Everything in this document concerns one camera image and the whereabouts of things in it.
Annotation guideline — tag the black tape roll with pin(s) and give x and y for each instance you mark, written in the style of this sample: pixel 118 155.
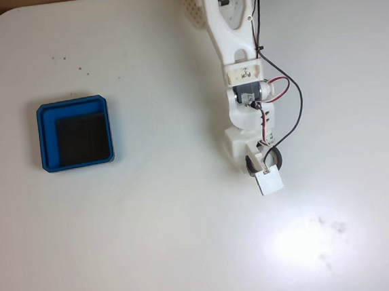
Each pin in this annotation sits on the black tape roll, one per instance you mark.
pixel 277 160

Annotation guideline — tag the blue square box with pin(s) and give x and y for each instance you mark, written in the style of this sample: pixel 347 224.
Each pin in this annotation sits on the blue square box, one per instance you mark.
pixel 42 138

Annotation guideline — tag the black square foam pad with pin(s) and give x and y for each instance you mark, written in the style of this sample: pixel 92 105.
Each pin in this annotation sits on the black square foam pad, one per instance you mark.
pixel 81 138

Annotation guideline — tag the white camera box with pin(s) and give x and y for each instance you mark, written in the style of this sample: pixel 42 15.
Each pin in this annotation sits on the white camera box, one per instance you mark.
pixel 269 181

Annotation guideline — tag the white perforated base plate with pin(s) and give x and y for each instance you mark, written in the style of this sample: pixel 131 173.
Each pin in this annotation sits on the white perforated base plate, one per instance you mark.
pixel 194 12

